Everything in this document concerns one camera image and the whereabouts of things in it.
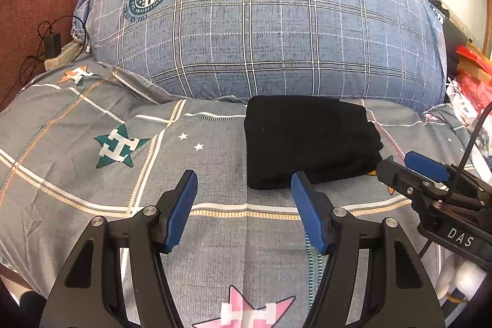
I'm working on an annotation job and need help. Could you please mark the grey star-print bed sheet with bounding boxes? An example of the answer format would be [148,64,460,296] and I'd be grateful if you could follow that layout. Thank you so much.
[0,64,481,328]

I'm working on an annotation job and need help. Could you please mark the wooden block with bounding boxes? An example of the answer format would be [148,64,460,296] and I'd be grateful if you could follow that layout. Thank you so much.
[43,41,86,72]

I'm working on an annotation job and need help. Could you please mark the black adapter cable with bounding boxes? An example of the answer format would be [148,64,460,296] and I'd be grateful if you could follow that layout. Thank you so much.
[21,16,86,86]

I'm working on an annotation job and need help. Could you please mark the brown headboard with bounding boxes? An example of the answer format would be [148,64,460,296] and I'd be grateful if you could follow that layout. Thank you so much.
[0,0,104,109]

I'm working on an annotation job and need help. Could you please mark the blue plaid pillow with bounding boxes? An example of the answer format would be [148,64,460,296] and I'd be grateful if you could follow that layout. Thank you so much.
[71,0,448,113]

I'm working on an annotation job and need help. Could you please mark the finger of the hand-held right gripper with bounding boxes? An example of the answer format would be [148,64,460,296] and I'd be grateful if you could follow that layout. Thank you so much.
[375,158,460,215]
[403,150,492,195]

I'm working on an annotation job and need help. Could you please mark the black power adapter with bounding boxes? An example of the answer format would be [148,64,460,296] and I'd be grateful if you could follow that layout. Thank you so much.
[44,34,62,60]

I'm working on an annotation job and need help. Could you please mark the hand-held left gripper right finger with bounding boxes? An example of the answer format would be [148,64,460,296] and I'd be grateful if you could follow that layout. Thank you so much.
[291,171,446,328]

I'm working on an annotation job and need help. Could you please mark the pile of red packets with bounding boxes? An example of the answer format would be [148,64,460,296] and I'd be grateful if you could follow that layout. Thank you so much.
[446,44,492,121]

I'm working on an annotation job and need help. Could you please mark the black pants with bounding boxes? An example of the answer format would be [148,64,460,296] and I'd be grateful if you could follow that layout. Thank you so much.
[244,95,384,191]

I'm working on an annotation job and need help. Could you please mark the white plush toy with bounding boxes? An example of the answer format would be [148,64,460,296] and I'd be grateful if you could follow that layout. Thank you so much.
[436,249,487,307]

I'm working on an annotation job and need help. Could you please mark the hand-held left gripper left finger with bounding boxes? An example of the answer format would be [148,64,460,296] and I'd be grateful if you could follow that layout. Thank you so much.
[40,170,199,328]

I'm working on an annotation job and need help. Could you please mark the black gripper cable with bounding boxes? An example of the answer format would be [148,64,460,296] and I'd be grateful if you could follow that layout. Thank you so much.
[419,112,492,259]

